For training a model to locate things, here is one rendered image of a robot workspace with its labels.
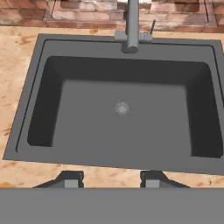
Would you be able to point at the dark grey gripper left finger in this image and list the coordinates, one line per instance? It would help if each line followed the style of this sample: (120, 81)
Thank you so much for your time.
(71, 177)

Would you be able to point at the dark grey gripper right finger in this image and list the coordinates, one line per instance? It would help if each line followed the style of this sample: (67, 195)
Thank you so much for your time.
(151, 176)

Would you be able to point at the dark grey kitchen sink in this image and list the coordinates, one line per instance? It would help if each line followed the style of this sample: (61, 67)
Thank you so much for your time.
(122, 128)

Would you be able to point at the grey sink tap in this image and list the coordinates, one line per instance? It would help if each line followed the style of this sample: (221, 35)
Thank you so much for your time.
(132, 26)

